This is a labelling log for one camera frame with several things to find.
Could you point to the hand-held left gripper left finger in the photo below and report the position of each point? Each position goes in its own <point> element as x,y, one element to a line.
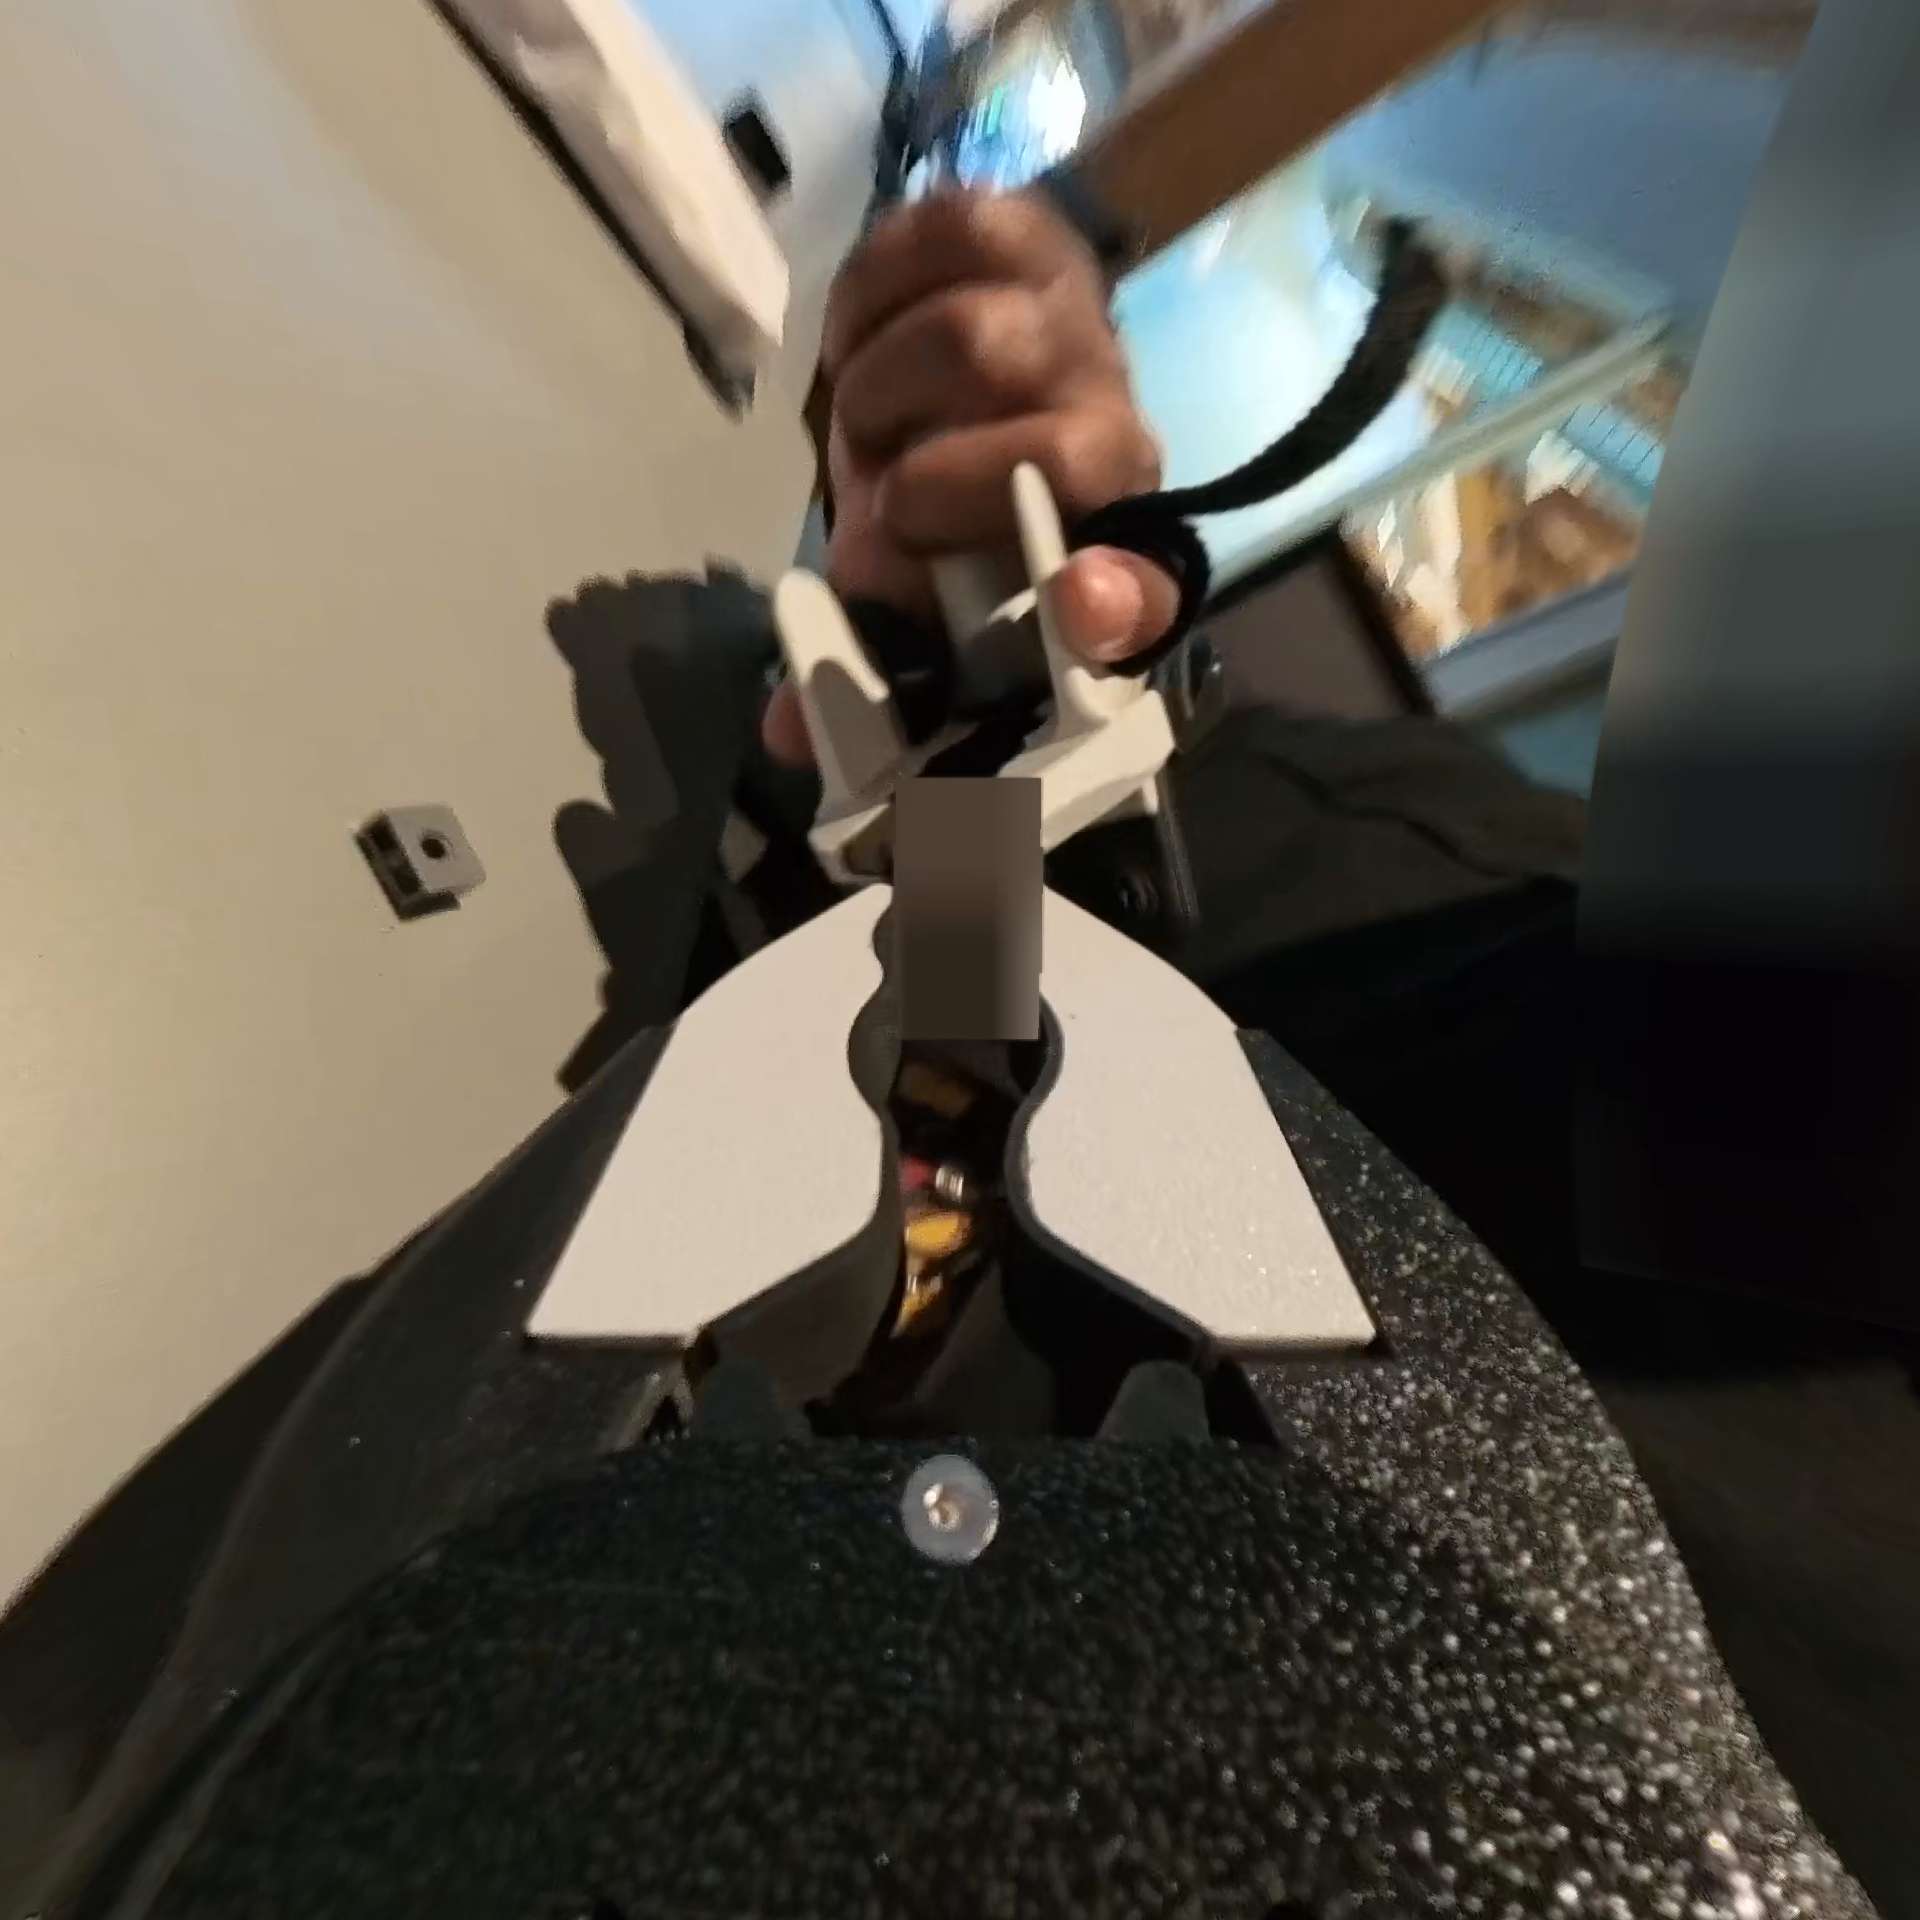
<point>705,1170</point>

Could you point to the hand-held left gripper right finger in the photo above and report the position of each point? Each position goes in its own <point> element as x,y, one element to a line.
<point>1185,1170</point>

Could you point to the small grey toy brick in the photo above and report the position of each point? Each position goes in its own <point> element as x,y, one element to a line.
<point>428,863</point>

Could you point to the grey desk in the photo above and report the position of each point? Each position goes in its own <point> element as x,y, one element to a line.
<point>301,451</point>

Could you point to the person's right hand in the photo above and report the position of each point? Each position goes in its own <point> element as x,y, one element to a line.
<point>974,376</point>

